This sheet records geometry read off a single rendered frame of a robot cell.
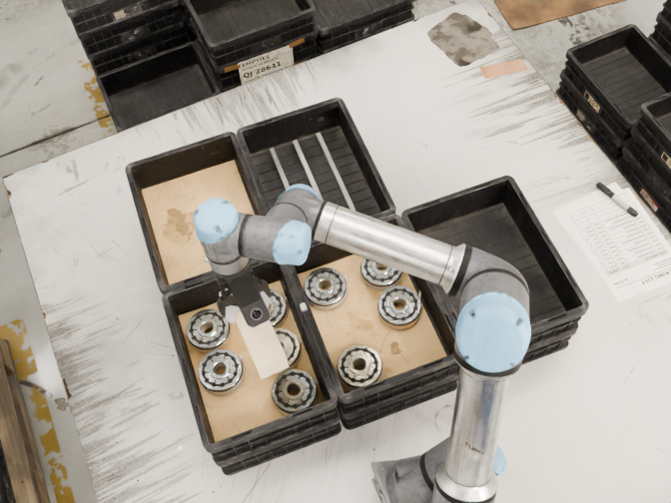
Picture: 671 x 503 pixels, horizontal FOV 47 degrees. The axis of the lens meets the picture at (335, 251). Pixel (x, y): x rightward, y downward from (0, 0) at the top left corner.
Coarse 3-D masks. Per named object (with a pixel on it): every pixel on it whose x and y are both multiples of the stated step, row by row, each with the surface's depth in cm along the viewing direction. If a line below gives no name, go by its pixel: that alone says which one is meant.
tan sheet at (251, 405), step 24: (192, 312) 189; (288, 312) 187; (240, 336) 185; (192, 360) 183; (264, 384) 179; (216, 408) 176; (240, 408) 176; (264, 408) 176; (216, 432) 174; (240, 432) 173
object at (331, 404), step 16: (288, 272) 182; (176, 288) 181; (192, 288) 181; (304, 320) 177; (176, 336) 175; (320, 352) 171; (320, 368) 169; (192, 384) 169; (192, 400) 167; (336, 400) 166; (288, 416) 164; (304, 416) 164; (256, 432) 163; (208, 448) 162; (224, 448) 163
